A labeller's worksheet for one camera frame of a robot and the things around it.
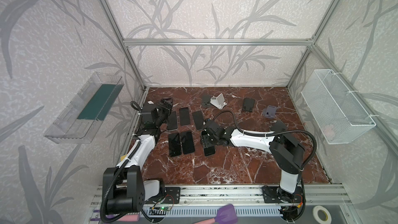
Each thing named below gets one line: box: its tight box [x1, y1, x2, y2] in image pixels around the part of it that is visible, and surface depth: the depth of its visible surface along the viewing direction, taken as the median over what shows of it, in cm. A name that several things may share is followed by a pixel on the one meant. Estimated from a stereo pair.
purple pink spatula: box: [193, 203, 238, 224], surface depth 69 cm
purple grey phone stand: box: [262, 105, 278, 119], surface depth 104 cm
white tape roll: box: [312, 205, 332, 224], surface depth 69 cm
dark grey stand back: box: [201, 94, 212, 109], surface depth 110 cm
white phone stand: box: [209, 92, 228, 110], surface depth 108 cm
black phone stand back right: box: [242, 98, 255, 112], surface depth 107 cm
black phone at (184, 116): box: [179, 106, 191, 126], surface depth 106 cm
